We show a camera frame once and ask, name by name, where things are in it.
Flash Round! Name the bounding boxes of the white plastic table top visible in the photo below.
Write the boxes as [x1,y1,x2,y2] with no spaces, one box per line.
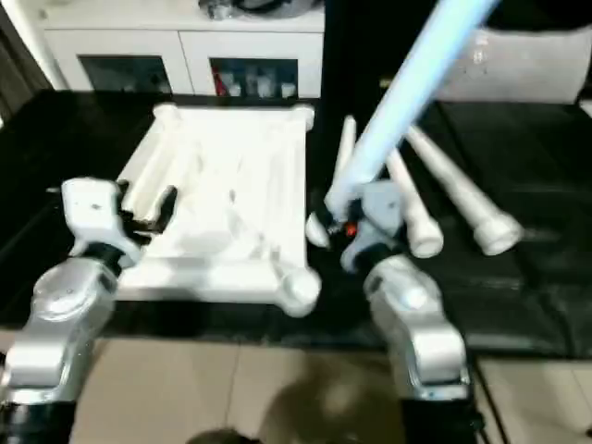
[115,104,323,319]

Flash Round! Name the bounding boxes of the white plastic table leg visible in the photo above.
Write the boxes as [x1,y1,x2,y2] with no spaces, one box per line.
[386,150,445,259]
[307,0,503,246]
[333,115,358,175]
[406,127,524,256]

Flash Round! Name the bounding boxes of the white cabinet with glass doors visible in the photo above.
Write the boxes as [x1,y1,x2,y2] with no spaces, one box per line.
[39,0,325,99]

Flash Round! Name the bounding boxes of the grey curtain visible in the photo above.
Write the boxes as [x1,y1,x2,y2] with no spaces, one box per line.
[0,8,53,122]

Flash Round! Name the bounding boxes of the black padded mat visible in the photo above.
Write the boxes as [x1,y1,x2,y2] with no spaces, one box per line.
[0,90,592,360]

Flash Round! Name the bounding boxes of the dark round object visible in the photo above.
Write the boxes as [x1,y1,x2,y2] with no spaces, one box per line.
[230,0,321,16]

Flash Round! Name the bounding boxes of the grey pillow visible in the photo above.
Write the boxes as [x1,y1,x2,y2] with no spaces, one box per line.
[434,25,587,104]

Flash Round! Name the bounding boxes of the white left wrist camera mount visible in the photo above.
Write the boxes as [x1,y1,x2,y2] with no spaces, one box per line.
[61,177,140,269]

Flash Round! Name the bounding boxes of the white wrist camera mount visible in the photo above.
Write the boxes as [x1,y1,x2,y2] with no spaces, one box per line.
[341,181,406,274]
[61,177,140,269]

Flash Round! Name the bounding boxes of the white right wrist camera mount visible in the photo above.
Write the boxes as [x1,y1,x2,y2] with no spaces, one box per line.
[341,181,406,274]

